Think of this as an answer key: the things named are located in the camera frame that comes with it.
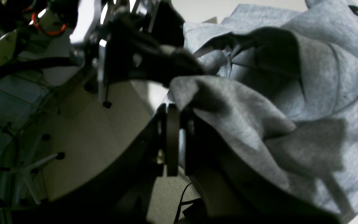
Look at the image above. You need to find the grey T-shirt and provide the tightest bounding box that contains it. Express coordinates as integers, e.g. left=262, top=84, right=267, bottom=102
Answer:
left=169, top=0, right=358, bottom=224

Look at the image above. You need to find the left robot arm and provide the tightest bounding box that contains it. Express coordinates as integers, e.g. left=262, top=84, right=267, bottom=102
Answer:
left=0, top=0, right=205, bottom=108

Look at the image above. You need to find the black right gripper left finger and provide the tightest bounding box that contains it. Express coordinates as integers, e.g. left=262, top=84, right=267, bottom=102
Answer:
left=0, top=104, right=180, bottom=224

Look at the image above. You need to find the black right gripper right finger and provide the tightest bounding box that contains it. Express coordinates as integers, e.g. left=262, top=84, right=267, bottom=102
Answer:
left=181, top=108, right=339, bottom=224

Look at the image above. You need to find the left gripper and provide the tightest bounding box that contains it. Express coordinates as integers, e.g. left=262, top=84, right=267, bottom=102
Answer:
left=86, top=0, right=206, bottom=108

